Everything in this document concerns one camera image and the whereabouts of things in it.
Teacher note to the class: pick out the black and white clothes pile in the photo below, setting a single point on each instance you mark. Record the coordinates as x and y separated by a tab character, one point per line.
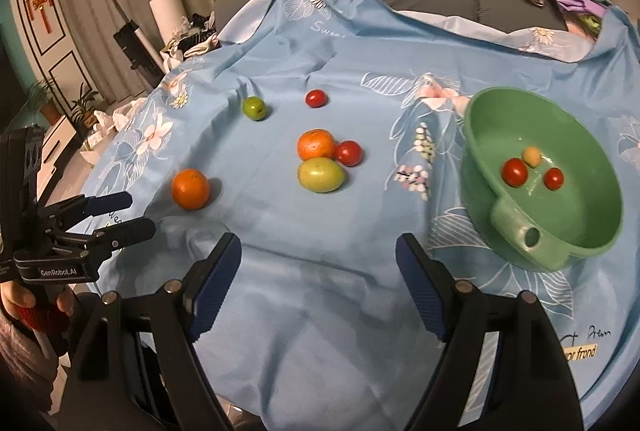
192	36

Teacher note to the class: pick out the white cabinet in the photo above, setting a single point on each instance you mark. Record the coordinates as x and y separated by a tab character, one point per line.
60	141

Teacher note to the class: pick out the small red tomato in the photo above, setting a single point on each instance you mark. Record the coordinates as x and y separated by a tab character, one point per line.
553	178
316	98

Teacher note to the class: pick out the white crumpled cloth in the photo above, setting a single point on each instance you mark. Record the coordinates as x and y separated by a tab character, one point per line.
117	116

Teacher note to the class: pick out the small yellow fruit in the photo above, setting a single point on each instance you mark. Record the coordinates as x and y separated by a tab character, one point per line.
531	156

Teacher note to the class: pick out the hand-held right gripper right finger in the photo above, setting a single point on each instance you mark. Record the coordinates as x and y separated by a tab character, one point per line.
422	283

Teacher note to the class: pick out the person's left hand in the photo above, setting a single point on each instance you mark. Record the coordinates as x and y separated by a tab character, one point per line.
15	301

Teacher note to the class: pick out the potted plant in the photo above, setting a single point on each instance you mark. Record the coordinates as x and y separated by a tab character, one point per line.
42	98
82	103

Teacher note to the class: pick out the black stick vacuum cleaner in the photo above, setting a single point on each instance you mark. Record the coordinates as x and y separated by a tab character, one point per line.
131	46

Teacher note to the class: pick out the yellow-green cloth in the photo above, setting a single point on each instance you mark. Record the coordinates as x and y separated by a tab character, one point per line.
592	22

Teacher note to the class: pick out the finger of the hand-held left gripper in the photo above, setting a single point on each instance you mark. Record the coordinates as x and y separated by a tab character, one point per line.
112	202
132	231

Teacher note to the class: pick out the person's left forearm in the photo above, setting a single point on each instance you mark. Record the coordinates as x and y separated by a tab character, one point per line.
20	361

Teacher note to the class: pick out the blue floral bed sheet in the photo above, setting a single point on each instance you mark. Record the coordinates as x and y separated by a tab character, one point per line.
300	236

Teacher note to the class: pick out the small green fruit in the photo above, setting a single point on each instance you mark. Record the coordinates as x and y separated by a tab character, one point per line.
254	108

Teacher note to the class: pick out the orange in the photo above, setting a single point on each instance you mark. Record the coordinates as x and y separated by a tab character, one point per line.
315	144
190	189

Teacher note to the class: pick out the large green tomato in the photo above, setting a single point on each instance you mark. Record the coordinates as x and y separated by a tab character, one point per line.
321	176

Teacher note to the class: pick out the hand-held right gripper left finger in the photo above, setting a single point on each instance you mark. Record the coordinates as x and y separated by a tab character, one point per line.
215	283

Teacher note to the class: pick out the green plastic bowl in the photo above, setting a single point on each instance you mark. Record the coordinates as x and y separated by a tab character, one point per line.
575	211

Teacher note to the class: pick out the white cylinder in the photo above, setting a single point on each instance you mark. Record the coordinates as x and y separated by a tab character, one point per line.
167	16

